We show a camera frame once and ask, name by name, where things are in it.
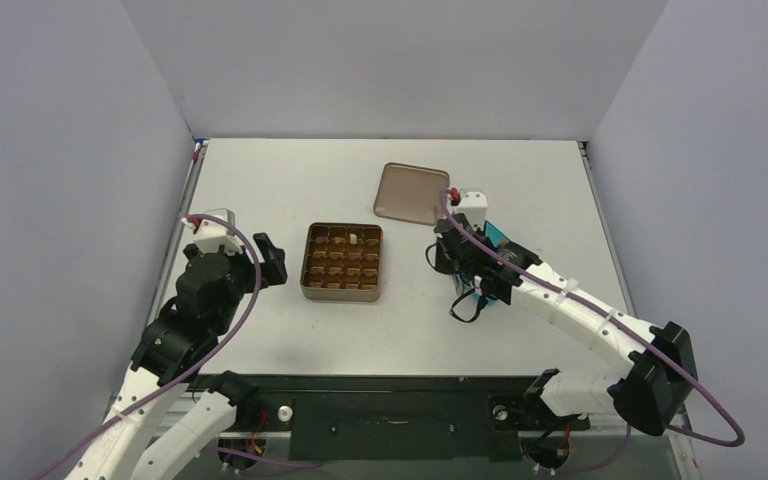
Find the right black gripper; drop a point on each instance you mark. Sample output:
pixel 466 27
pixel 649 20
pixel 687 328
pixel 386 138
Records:
pixel 454 244

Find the gold cookie tin box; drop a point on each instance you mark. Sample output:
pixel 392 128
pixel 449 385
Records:
pixel 333 270

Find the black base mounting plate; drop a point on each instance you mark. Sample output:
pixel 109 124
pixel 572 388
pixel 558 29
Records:
pixel 339 418

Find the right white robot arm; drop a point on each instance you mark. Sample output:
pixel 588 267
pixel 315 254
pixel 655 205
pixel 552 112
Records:
pixel 649 369

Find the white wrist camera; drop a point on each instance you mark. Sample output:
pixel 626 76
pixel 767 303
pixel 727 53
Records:
pixel 472 203
pixel 212 228

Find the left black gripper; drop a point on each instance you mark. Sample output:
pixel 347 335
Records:
pixel 273 270

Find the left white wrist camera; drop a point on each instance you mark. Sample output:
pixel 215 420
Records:
pixel 212 228

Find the teal plastic tray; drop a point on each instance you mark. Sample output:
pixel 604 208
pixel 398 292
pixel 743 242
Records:
pixel 487 292

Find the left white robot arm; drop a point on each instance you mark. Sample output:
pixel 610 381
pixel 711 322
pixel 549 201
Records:
pixel 167 361

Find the brown tin lid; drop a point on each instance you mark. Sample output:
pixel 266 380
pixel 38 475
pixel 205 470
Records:
pixel 410 193

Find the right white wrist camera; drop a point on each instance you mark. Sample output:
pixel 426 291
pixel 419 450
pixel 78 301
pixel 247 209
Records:
pixel 472 203

